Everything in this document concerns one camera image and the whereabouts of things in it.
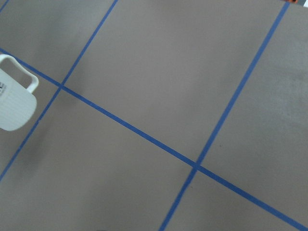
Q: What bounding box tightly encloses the white mug grey inside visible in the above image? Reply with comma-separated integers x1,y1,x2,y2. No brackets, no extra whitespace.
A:
0,54,39,131

